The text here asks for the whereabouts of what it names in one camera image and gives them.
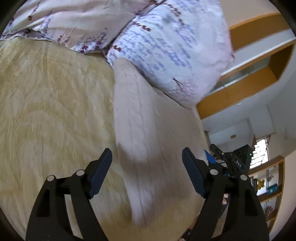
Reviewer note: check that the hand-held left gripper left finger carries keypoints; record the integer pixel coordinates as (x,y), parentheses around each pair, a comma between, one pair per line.
(99,176)

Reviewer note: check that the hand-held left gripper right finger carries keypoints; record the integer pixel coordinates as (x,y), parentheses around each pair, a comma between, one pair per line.
(193,174)

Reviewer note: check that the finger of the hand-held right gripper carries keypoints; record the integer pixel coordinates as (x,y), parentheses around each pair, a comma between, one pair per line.
(209,157)
(217,151)

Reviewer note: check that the person's right hand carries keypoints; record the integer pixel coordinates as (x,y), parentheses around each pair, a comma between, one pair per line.
(225,199)

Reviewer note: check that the window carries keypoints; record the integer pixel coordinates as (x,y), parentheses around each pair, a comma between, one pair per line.
(260,153)

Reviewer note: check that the wooden headboard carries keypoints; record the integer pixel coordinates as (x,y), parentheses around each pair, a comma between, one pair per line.
(249,85)

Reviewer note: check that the yellow patterned bed sheet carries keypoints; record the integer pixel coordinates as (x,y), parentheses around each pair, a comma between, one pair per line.
(55,111)

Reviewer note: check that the blue-print floral pillow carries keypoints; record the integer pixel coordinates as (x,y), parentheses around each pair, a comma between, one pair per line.
(175,46)

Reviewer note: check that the pink floral pillow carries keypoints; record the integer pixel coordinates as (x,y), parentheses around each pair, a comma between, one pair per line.
(69,23)

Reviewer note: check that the wooden wall shelf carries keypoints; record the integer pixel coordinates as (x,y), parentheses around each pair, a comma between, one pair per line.
(274,199)

